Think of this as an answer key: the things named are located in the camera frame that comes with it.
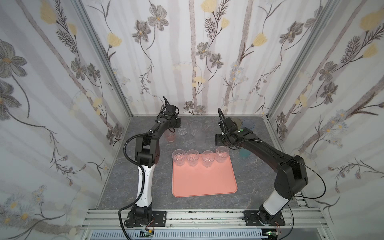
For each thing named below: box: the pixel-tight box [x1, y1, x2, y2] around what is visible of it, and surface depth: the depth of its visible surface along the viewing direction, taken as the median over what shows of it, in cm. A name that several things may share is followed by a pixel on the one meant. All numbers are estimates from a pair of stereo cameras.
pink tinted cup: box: [164, 129, 176, 143], surface depth 106 cm
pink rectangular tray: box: [172, 154, 238, 198], surface depth 91 cm
